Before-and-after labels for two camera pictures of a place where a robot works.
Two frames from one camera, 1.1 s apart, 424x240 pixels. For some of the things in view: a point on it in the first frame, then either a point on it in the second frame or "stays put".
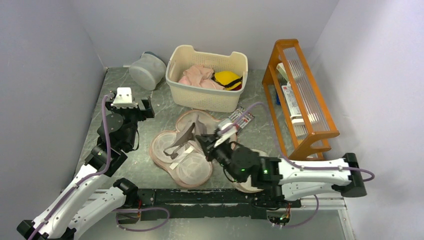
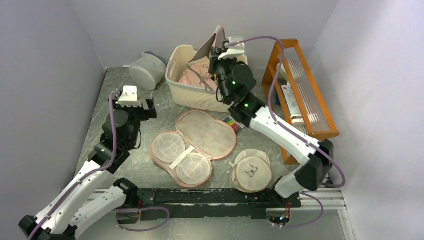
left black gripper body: x=139 y=115 stays put
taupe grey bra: x=195 y=128 → x=217 y=39
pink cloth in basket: x=200 y=75 stays put
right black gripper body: x=223 y=153 → x=221 y=68
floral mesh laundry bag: x=178 y=152 stays put
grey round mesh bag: x=148 y=70 stays put
